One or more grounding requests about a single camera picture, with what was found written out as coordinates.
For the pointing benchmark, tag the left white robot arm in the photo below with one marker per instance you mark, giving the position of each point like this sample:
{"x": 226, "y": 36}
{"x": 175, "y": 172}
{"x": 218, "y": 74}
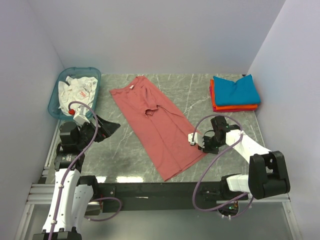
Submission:
{"x": 71, "y": 155}

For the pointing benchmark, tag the black base beam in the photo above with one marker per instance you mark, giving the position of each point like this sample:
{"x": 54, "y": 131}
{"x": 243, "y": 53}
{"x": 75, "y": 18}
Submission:
{"x": 144, "y": 196}

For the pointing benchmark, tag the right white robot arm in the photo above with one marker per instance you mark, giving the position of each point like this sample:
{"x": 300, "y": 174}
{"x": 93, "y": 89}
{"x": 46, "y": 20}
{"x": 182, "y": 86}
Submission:
{"x": 267, "y": 175}

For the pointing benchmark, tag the folded orange t-shirt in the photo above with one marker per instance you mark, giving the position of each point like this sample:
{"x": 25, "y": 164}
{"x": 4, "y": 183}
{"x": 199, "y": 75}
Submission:
{"x": 231, "y": 108}

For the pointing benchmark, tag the dusty red t-shirt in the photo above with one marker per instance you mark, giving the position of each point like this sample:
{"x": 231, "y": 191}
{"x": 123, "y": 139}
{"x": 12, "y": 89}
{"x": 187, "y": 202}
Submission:
{"x": 160, "y": 126}

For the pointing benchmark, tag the folded blue t-shirt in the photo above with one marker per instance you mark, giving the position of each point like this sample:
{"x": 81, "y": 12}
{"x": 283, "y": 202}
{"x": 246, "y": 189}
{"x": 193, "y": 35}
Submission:
{"x": 232, "y": 93}

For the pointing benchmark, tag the teal plastic bin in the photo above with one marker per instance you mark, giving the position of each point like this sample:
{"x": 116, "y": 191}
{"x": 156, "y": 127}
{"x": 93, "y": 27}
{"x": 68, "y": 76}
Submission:
{"x": 75, "y": 73}

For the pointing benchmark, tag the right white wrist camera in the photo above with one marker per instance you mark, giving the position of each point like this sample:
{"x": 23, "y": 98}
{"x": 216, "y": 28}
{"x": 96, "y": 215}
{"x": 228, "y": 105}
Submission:
{"x": 196, "y": 139}

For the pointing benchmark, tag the crumpled white t-shirt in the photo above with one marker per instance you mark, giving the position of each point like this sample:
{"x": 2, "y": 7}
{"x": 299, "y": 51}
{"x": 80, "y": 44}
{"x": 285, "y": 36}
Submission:
{"x": 76, "y": 89}

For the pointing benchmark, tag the aluminium frame rail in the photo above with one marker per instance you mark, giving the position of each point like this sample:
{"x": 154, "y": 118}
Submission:
{"x": 37, "y": 193}

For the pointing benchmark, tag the folded magenta t-shirt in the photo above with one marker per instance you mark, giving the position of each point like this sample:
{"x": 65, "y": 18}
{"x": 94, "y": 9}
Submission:
{"x": 211, "y": 97}

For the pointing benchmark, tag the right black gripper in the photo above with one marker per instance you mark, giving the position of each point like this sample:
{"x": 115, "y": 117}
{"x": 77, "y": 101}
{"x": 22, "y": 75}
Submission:
{"x": 206, "y": 149}

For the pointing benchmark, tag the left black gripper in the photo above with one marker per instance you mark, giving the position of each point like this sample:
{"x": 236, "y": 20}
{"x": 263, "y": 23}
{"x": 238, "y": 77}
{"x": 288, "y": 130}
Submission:
{"x": 107, "y": 128}

